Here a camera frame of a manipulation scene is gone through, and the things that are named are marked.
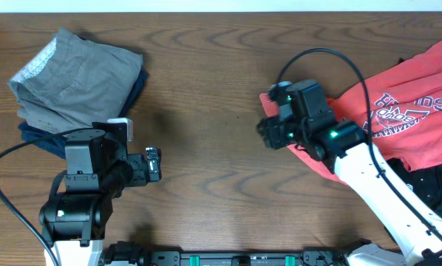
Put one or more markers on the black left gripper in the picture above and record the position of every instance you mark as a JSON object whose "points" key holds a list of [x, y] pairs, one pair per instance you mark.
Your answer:
{"points": [[141, 177]]}

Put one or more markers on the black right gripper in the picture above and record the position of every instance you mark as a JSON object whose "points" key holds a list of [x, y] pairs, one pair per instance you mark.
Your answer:
{"points": [[272, 134]]}

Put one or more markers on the red printed t-shirt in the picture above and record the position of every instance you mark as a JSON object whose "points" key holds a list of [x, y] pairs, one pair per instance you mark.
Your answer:
{"points": [[403, 107]]}

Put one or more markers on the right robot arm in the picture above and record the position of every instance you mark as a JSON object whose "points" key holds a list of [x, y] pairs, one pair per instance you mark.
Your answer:
{"points": [[306, 122]]}

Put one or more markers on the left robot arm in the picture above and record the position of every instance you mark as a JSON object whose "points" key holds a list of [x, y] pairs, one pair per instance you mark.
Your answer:
{"points": [[99, 168]]}

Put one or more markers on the folded navy garment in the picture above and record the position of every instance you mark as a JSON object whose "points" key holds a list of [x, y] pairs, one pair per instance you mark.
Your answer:
{"points": [[56, 145]]}

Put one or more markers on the folded grey shorts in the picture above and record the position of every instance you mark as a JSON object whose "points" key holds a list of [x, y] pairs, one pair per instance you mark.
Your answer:
{"points": [[72, 83]]}

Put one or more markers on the black garment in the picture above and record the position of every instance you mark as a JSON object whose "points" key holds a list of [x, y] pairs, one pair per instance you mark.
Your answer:
{"points": [[426, 183]]}

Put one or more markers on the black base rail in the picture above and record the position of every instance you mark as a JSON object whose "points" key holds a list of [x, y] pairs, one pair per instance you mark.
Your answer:
{"points": [[243, 258]]}

